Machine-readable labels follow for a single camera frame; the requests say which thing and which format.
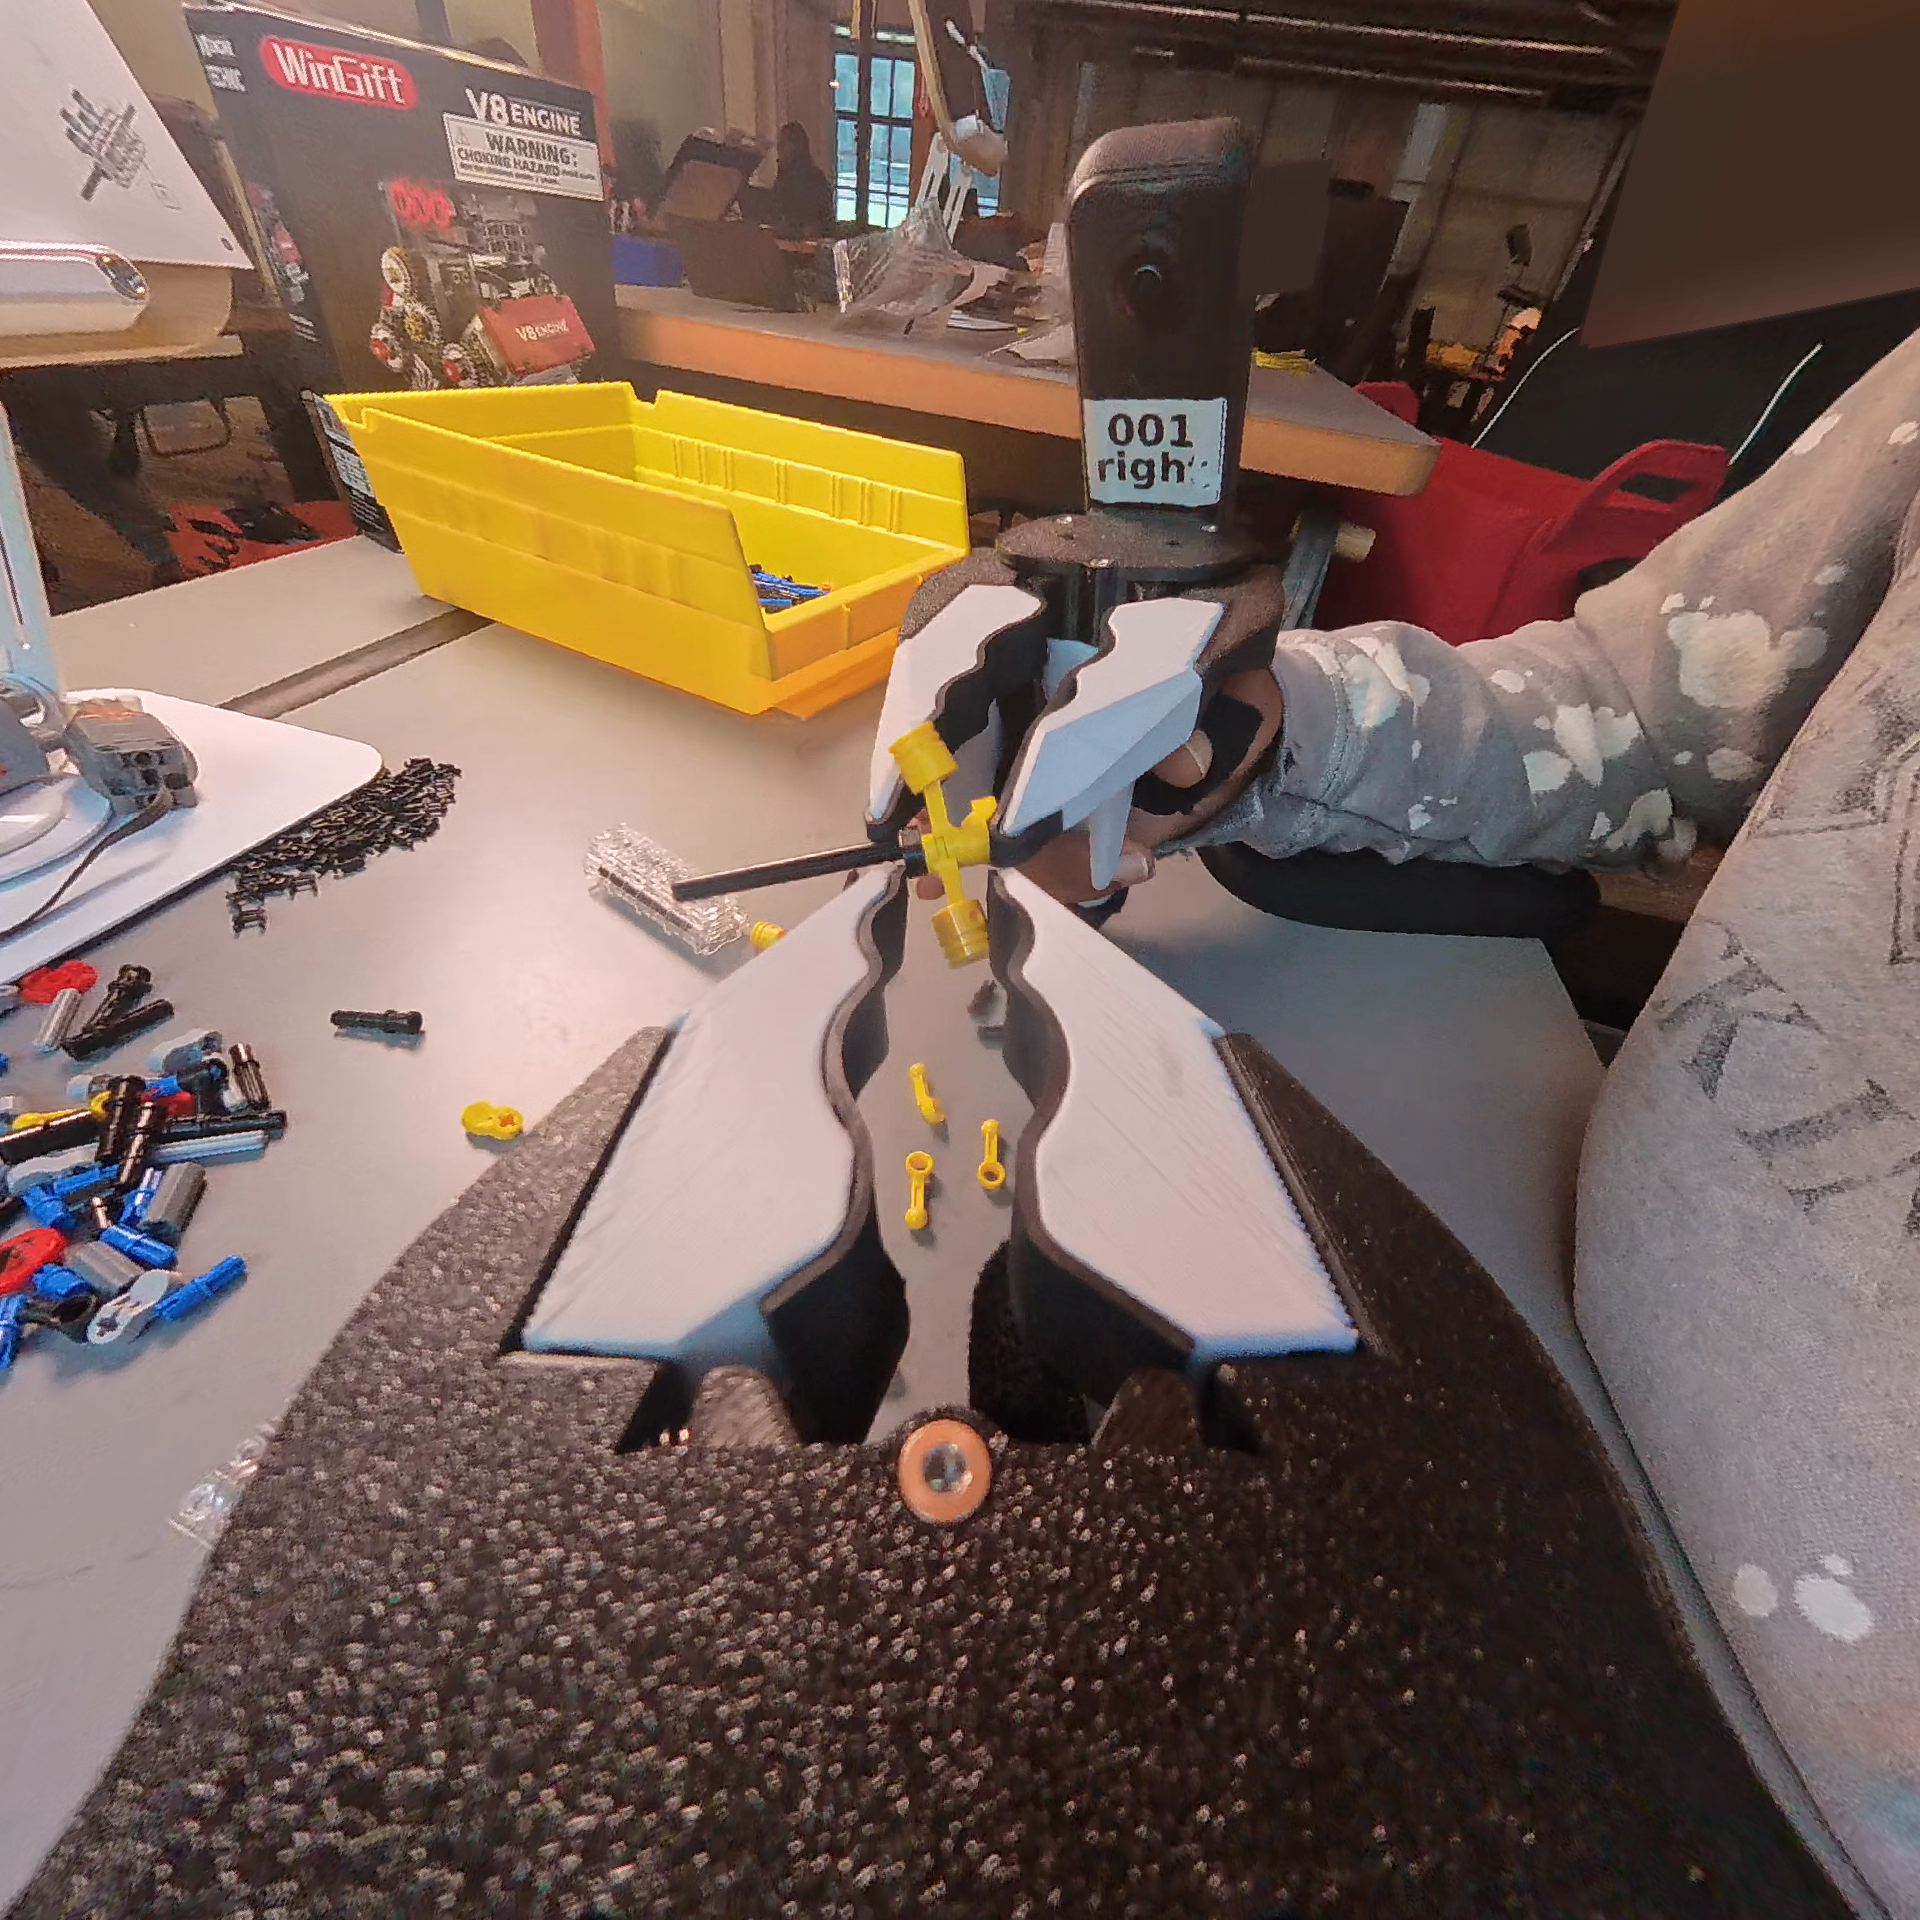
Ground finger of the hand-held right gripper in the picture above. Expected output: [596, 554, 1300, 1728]
[864, 583, 1050, 840]
[994, 597, 1224, 891]

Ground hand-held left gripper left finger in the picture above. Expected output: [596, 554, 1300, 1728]
[522, 874, 910, 1356]

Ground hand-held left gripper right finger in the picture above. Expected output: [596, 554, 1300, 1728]
[990, 866, 1363, 1364]

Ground yellow plastic bin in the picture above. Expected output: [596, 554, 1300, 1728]
[750, 645, 939, 721]
[323, 379, 969, 706]

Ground transparent cylinder block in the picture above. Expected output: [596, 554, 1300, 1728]
[586, 824, 753, 959]
[170, 1425, 280, 1549]

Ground pile of mixed building parts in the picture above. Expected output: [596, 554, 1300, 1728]
[0, 961, 290, 1370]

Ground person's right forearm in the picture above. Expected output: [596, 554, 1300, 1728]
[1272, 343, 1920, 876]

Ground grey desk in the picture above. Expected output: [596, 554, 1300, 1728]
[0, 645, 1764, 1920]
[47, 533, 496, 706]

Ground wooden background table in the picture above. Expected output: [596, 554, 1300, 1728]
[615, 287, 1443, 496]

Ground clear plastic bags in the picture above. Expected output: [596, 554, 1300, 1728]
[833, 194, 1081, 362]

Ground window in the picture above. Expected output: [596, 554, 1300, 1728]
[830, 45, 921, 153]

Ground red plastic crate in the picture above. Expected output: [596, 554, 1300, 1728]
[1316, 383, 1730, 634]

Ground brown cardboard box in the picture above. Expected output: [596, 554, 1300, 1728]
[660, 132, 783, 303]

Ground pile of black clip pins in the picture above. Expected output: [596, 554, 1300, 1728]
[225, 757, 462, 935]

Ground person's grey speckled sweatshirt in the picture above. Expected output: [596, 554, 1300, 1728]
[1574, 451, 1920, 1920]

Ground white metal stand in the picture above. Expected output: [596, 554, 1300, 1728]
[0, 404, 384, 940]

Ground black toy engine box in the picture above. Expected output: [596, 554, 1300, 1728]
[187, 0, 619, 549]

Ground red and black object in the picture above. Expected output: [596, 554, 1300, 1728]
[167, 496, 355, 549]

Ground light wooden stand board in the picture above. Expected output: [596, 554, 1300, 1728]
[0, 268, 244, 373]

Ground white cylinder bar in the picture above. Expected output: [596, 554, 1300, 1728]
[0, 240, 154, 309]

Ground white instruction booklet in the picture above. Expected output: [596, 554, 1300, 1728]
[0, 0, 257, 273]

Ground black motor cable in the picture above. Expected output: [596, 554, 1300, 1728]
[0, 787, 174, 922]

